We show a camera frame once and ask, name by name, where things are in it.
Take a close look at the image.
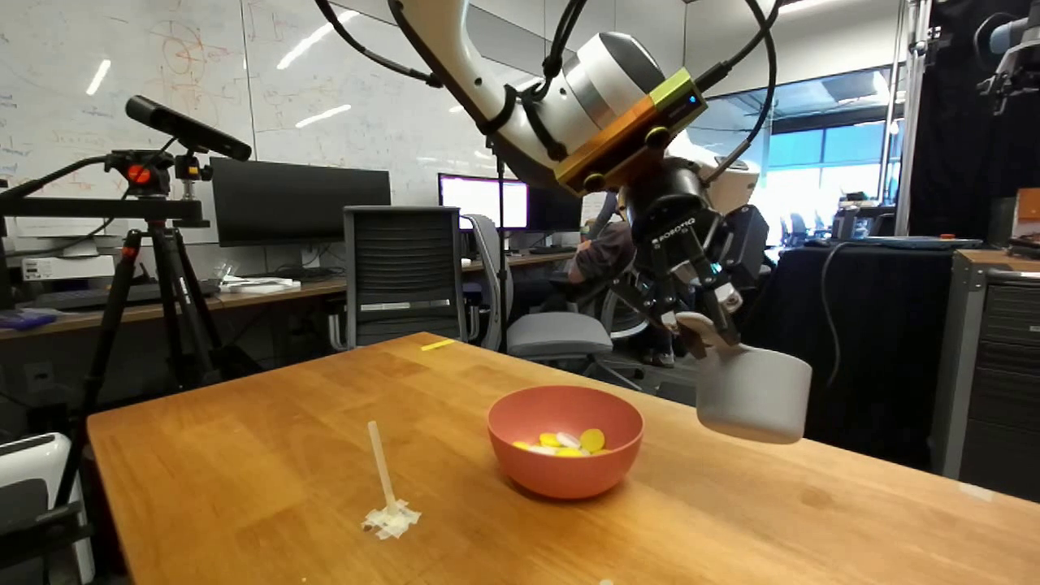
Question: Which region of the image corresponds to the black computer monitor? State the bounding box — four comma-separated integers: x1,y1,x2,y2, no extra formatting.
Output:
208,157,392,252

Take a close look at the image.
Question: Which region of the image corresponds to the black draped table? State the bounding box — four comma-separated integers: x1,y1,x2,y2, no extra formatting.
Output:
737,237,983,449

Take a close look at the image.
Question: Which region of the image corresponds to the white upright taped stick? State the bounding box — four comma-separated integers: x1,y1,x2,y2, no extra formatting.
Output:
357,416,424,545

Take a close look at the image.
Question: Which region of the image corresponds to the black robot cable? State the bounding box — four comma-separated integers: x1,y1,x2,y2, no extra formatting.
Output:
310,0,785,190

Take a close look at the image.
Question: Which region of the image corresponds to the black bar camera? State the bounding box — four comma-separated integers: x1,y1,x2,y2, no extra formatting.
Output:
120,92,256,167

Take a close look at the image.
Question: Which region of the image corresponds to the small dark monitor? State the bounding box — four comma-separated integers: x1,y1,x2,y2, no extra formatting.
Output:
525,190,589,237

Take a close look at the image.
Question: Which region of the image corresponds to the grey measuring cup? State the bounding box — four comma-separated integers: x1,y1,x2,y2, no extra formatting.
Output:
691,342,815,445

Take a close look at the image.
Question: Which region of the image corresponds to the white paper stack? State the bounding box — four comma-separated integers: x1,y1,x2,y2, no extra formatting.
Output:
213,270,307,298

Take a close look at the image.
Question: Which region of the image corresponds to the grey office chair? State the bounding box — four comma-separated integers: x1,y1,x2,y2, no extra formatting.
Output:
502,234,694,393

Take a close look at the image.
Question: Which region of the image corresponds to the lit white monitor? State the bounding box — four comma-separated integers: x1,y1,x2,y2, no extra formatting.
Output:
435,169,537,234

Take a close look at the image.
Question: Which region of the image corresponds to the grey drawer cabinet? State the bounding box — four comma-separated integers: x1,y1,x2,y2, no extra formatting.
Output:
929,246,1040,503

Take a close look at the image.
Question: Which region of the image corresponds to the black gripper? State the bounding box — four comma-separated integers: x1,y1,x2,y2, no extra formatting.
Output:
624,159,755,362

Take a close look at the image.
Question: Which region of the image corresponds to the black camera pole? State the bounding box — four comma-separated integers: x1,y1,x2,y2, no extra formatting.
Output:
487,150,514,359

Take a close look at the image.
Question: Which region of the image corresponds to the yellow white candy pile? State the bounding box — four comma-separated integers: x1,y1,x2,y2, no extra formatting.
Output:
510,426,609,463

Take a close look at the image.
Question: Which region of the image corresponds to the pink bowl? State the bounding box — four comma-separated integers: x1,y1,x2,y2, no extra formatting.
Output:
485,383,650,503

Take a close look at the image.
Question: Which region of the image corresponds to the white desk printer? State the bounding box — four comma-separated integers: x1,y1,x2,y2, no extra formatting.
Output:
0,232,122,289

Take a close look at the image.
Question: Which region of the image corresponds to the black equipment rack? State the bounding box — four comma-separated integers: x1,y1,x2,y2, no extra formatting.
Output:
905,0,1040,244

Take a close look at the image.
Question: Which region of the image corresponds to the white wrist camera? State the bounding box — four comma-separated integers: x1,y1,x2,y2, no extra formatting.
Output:
687,136,763,214

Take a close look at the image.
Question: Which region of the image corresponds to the white case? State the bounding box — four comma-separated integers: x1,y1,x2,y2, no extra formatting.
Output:
0,428,101,585

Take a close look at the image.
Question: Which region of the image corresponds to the grey mesh chair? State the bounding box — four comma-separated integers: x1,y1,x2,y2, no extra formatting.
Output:
342,202,469,350

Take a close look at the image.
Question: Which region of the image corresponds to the orange green mount plate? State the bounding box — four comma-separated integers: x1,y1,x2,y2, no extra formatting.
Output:
555,64,711,199

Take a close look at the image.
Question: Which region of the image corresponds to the long wooden desk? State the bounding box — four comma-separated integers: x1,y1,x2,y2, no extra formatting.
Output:
0,274,351,345

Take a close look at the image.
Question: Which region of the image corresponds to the grey hanging cable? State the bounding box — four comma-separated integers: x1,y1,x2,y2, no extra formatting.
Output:
815,237,851,396

